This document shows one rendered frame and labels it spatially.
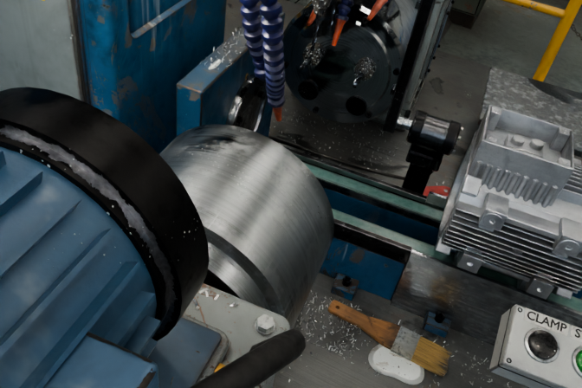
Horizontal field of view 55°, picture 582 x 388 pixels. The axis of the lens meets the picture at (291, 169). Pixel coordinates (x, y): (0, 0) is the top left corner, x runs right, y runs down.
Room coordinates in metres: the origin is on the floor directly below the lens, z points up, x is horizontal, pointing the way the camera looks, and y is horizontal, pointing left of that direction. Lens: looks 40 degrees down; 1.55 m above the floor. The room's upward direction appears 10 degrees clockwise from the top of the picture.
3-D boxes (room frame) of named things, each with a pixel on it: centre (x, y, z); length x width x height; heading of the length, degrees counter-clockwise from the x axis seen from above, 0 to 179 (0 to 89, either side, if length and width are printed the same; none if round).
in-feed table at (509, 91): (1.14, -0.53, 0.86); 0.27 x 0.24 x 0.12; 165
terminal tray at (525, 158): (0.65, -0.31, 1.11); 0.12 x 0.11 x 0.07; 75
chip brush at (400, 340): (0.53, -0.20, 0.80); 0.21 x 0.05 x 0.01; 69
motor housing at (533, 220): (0.64, -0.35, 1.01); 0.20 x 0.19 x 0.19; 75
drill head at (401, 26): (1.05, -0.09, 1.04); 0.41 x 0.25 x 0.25; 165
